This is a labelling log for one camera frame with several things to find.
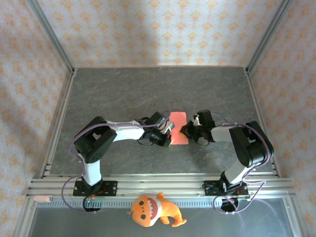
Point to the pink paper sheet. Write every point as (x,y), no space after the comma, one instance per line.
(179,128)

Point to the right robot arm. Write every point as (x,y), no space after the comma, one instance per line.
(222,134)

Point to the orange shark plush toy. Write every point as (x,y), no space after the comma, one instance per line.
(148,212)

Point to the small pink tag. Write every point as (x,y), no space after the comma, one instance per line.
(43,198)

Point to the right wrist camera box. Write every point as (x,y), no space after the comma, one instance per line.
(196,121)

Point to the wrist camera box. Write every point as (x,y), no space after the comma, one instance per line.
(196,121)
(168,127)

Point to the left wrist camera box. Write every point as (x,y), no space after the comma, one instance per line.
(168,127)

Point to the long aluminium mounting rail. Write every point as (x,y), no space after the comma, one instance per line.
(160,184)

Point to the aluminium side rail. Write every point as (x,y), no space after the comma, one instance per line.
(58,128)
(261,123)

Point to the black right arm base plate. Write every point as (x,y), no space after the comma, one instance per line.
(244,187)

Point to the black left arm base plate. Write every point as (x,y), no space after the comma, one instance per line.
(111,188)

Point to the aluminium frame post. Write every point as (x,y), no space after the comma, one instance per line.
(270,34)
(49,34)

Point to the aluminium lower frame bar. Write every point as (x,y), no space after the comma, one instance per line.
(296,217)
(23,217)

